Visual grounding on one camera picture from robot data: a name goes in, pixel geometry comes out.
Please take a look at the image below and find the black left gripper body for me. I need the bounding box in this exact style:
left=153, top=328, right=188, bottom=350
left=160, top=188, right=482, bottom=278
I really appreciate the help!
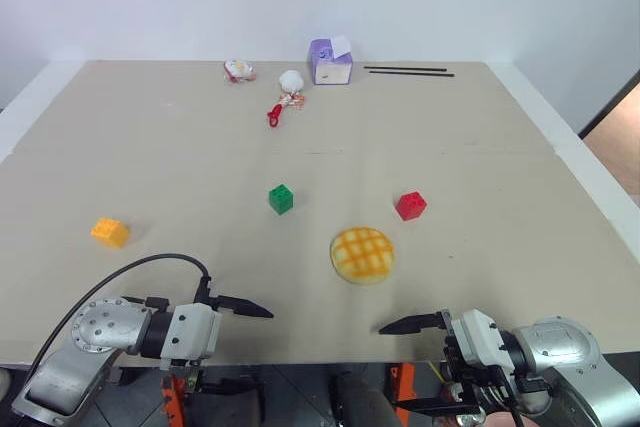
left=159, top=276, right=224, bottom=398

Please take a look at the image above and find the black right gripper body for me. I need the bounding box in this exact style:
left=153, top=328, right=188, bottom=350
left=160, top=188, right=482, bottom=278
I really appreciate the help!
left=439, top=310, right=507, bottom=416

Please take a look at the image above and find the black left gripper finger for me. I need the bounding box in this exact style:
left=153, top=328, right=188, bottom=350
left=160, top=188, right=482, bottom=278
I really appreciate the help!
left=198, top=378, right=264, bottom=397
left=217, top=294, right=275, bottom=320

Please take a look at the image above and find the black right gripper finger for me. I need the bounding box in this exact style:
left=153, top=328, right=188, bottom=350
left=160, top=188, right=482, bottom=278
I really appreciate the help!
left=377, top=312, right=446, bottom=338
left=391, top=396, right=477, bottom=415

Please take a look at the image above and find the yellow melon bread toy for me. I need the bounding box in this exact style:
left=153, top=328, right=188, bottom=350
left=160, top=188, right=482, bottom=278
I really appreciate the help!
left=329, top=226, right=396, bottom=287

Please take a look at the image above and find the green toy brick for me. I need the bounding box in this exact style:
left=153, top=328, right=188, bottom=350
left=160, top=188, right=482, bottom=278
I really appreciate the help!
left=267, top=181, right=295, bottom=216

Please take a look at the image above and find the red toy brick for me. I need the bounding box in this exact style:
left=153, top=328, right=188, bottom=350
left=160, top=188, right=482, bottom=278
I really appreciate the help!
left=394, top=190, right=429, bottom=222

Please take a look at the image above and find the orange toy brick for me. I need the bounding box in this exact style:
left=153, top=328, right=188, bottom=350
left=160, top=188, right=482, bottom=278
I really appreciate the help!
left=90, top=217, right=130, bottom=250

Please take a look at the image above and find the small white orange toy packet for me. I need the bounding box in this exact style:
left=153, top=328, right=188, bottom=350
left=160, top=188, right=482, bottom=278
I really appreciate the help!
left=222, top=59, right=259, bottom=84

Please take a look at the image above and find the thin black stick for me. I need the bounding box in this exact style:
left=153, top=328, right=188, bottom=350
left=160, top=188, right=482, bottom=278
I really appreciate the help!
left=368, top=70, right=456, bottom=78
left=363, top=65, right=449, bottom=72

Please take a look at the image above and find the purple tissue box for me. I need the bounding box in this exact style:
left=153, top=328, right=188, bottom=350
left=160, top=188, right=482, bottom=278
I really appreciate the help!
left=305, top=35, right=355, bottom=86

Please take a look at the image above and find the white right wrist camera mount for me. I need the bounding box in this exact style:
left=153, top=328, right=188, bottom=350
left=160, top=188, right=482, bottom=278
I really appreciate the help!
left=456, top=308, right=507, bottom=369

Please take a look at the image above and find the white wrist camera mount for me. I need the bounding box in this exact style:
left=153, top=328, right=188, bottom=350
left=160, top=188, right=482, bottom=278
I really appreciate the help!
left=456, top=308, right=507, bottom=369
left=160, top=302, right=223, bottom=363

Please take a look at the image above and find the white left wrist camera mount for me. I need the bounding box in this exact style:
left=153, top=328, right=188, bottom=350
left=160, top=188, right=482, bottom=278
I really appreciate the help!
left=160, top=302, right=223, bottom=363

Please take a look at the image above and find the orange frame part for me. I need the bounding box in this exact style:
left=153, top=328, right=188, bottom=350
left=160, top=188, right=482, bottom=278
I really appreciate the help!
left=387, top=363, right=416, bottom=398
left=159, top=376, right=187, bottom=427

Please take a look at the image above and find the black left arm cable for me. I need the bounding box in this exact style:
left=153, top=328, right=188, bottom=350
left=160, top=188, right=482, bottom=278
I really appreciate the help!
left=27, top=252, right=213, bottom=388

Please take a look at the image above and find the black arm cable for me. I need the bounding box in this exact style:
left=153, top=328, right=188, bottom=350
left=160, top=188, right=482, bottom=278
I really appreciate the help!
left=27, top=252, right=213, bottom=388
left=492, top=366, right=524, bottom=427

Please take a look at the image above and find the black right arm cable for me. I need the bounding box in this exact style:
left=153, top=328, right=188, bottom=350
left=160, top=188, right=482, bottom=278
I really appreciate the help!
left=492, top=366, right=524, bottom=427

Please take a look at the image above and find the white plush keychain red loop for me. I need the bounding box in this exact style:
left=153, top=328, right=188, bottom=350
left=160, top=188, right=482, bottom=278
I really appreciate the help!
left=264, top=69, right=307, bottom=129

